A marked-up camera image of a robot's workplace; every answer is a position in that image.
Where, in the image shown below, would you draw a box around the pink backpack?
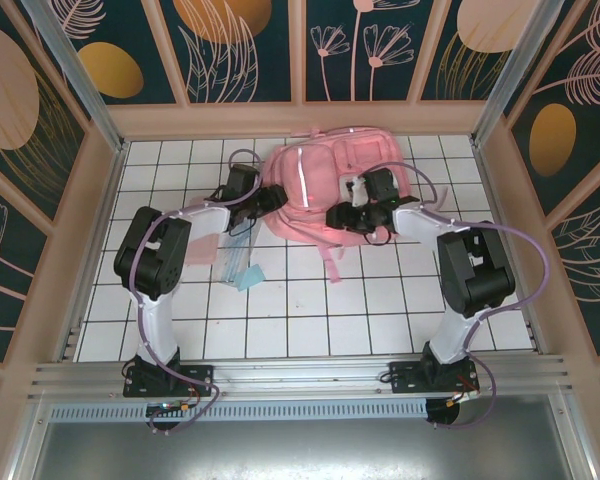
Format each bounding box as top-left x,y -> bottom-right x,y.
259,124 -> 451,286

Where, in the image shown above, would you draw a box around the clear pen case blue pens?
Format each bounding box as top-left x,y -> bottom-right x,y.
211,231 -> 257,290

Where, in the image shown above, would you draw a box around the light blue card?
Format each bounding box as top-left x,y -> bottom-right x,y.
231,263 -> 268,292

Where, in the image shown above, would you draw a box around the grey sheet metal panel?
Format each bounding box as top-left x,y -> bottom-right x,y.
9,422 -> 594,480

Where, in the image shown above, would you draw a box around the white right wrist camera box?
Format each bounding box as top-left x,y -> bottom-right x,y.
346,173 -> 370,209

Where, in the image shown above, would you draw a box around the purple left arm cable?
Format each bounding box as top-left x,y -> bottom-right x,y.
128,148 -> 262,435

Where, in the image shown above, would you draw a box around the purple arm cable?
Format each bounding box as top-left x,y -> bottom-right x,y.
377,162 -> 551,431
128,148 -> 262,435

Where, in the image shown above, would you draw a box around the aluminium mounting rail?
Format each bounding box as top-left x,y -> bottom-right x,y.
27,355 -> 576,401

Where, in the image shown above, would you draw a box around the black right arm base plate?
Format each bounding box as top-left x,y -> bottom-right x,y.
388,359 -> 480,397

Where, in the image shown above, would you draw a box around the right aluminium frame post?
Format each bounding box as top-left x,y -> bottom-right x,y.
471,0 -> 565,147

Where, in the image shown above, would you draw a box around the aluminium frame post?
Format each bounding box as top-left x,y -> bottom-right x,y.
20,0 -> 130,154
471,0 -> 565,147

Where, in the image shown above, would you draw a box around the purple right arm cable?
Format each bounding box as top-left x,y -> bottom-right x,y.
377,162 -> 551,431

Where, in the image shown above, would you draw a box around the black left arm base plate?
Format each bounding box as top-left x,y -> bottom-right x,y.
123,363 -> 216,399

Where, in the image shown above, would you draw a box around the grey slotted cable duct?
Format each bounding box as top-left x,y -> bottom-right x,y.
47,399 -> 431,422

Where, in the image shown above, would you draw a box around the left aluminium frame post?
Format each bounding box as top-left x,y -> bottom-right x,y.
20,0 -> 130,154

